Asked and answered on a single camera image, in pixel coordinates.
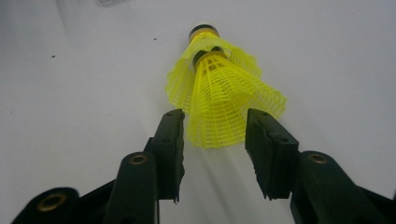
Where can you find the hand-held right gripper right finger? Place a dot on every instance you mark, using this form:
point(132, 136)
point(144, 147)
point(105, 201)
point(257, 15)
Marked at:
point(274, 161)

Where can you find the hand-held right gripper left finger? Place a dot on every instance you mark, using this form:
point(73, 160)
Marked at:
point(169, 155)

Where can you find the yellow shuttlecock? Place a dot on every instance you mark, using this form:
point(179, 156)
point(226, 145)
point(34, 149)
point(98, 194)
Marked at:
point(182, 84)
point(221, 102)

